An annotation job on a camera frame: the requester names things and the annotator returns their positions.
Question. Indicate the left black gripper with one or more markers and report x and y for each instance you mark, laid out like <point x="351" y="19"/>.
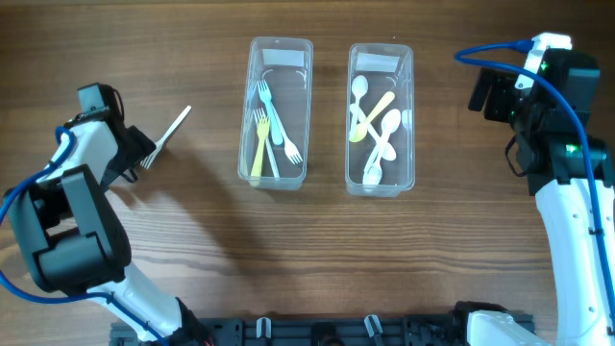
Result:
<point x="142" y="145"/>

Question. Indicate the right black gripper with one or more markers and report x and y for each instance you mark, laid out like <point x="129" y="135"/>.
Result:
<point x="503" y="86"/>

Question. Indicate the bent white fork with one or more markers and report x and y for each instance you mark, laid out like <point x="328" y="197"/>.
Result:
<point x="148" y="161"/>
<point x="271" y="154"/>

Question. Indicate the white spoon with long handle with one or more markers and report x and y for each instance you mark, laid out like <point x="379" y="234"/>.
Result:
<point x="389" y="124"/>

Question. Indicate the white plastic spoon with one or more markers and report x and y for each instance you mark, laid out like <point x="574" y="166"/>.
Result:
<point x="389" y="153"/>
<point x="359" y="88"/>

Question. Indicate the beige plastic fork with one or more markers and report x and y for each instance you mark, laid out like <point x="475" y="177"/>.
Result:
<point x="263" y="127"/>

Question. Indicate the yellow plastic spoon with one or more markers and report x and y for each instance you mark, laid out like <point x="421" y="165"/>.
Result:
<point x="361" y="129"/>

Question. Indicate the white plastic fork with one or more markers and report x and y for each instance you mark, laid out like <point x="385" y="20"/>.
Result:
<point x="265" y="96"/>

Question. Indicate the clear thin plastic fork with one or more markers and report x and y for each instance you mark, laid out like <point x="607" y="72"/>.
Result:
<point x="290" y="149"/>

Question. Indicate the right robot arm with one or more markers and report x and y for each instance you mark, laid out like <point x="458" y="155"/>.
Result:
<point x="571" y="179"/>

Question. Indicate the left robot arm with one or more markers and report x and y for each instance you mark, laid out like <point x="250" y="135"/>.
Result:
<point x="72" y="241"/>

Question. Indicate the right clear plastic container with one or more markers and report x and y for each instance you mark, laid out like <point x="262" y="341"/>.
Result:
<point x="387" y="67"/>

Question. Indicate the clear plastic container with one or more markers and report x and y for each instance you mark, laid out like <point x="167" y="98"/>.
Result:
<point x="285" y="63"/>
<point x="387" y="67"/>

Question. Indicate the left clear plastic container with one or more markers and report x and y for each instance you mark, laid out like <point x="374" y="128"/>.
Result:
<point x="285" y="63"/>

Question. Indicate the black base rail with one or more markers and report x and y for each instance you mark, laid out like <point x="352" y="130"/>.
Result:
<point x="412" y="330"/>

